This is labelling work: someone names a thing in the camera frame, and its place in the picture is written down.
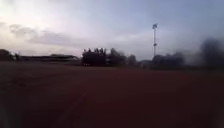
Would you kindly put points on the low building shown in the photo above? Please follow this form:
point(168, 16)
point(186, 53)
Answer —
point(56, 58)

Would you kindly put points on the row of trees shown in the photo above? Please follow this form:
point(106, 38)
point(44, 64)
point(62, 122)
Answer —
point(95, 57)

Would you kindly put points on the floodlight mast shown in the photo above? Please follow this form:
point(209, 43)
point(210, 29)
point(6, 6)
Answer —
point(154, 36)

